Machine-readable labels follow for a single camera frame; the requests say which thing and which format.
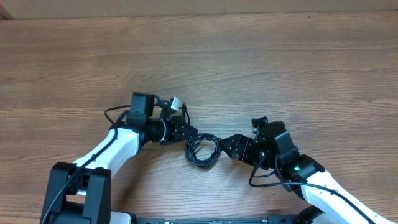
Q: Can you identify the black USB cable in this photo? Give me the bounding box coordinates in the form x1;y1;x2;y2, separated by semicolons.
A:
183;133;223;169

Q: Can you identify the black cable with thin plug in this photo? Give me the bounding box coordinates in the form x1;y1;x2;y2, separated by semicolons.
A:
181;102;191;126

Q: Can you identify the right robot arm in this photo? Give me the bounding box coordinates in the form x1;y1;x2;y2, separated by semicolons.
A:
219;117;389;223

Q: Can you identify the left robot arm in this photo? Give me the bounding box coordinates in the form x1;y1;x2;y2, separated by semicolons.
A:
40;92;197;224

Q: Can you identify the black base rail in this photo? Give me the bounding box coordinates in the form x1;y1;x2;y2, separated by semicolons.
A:
132;215;298;224

